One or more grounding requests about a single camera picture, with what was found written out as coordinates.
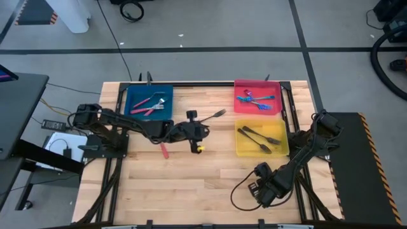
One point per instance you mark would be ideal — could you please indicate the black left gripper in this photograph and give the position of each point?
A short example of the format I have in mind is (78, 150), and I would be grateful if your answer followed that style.
(186, 132)

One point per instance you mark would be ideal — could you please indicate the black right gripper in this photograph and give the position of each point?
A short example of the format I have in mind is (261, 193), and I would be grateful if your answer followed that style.
(273, 187)

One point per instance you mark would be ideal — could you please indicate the silver utensil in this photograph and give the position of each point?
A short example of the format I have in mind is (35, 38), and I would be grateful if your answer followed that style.
(220, 112)

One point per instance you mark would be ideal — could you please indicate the black fork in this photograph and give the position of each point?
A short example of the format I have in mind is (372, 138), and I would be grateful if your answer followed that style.
(266, 149)
(276, 141)

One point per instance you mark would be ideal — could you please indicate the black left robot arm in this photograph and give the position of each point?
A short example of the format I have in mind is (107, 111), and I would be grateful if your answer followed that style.
(127, 122)

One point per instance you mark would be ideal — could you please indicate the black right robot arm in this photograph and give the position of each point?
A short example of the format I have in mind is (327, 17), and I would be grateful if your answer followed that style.
(302, 159)

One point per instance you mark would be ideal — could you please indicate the yellow plastic bin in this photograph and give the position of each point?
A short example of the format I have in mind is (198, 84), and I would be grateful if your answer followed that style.
(248, 151)

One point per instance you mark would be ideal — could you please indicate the red plastic bin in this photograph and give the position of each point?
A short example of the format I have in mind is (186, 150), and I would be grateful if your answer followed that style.
(241, 108)

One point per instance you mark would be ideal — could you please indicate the blue plastic bin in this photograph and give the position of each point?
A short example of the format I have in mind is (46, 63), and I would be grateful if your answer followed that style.
(136, 92)

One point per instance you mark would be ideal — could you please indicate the black hazard striped floor mat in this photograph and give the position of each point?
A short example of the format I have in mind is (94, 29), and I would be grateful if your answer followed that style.
(35, 12)
(356, 178)

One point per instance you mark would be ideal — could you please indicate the small black charger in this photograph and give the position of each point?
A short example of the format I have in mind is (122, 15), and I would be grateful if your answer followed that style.
(67, 152)

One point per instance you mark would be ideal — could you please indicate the white flat box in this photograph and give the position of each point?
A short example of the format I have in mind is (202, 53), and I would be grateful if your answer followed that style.
(63, 140)

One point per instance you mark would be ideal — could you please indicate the black power adapter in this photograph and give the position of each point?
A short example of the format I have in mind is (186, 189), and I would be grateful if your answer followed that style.
(52, 124)

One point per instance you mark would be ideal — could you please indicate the black desk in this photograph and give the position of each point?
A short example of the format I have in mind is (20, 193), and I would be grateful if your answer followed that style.
(19, 108)

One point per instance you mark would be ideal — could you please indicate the small black orange device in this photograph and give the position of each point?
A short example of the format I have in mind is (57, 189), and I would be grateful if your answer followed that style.
(397, 65)

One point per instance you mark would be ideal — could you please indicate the monitor with lit screen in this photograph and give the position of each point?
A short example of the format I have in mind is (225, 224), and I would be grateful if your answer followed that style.
(4, 75)

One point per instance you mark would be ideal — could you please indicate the black equipment case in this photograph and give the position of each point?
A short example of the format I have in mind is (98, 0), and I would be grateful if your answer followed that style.
(394, 12)

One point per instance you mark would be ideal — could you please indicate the black metal table frame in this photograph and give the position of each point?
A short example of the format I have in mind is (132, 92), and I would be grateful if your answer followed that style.
(203, 84)

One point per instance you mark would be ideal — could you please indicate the white post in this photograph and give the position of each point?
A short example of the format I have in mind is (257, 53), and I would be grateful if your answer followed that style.
(70, 16)

